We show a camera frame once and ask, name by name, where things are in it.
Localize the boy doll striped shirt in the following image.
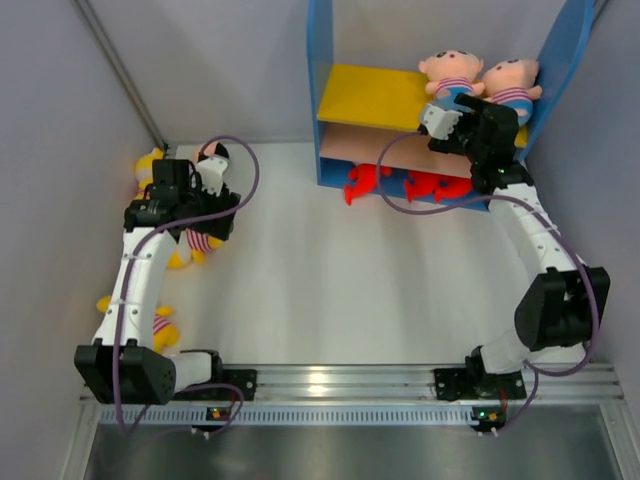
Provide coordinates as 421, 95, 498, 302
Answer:
418, 50, 485, 112

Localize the red shark plush toy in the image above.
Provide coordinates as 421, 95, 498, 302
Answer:
343, 164, 377, 205

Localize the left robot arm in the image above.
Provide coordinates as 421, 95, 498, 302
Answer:
74, 155, 240, 405

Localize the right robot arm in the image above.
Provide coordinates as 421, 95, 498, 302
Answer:
420, 94, 611, 397

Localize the blue yellow toy shelf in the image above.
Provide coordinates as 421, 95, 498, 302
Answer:
307, 1, 595, 203

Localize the yellow duck plush striped shirt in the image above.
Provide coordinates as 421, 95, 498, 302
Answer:
167, 229, 224, 270

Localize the yellow duck plush in corner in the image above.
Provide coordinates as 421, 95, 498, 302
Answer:
134, 148, 165, 200

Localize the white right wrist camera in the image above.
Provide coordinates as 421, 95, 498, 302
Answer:
418, 102, 462, 140

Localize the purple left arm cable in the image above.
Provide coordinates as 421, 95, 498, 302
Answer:
112, 134, 261, 439

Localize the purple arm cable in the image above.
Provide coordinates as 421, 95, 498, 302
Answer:
112, 134, 261, 439
374, 130, 601, 431

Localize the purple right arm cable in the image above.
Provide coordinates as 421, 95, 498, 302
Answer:
374, 130, 601, 431

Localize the yellow duck plush near rail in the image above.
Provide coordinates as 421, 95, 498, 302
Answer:
93, 295, 180, 354

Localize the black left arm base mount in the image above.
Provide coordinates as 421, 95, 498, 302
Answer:
171, 350, 257, 402

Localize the metal corner post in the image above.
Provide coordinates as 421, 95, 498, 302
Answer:
70, 0, 168, 150

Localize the aluminium rail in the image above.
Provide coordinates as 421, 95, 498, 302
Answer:
79, 362, 626, 406

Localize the perforated grey cable duct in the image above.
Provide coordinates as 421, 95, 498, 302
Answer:
122, 402, 506, 427

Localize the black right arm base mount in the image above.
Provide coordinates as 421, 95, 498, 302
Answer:
433, 348, 527, 402

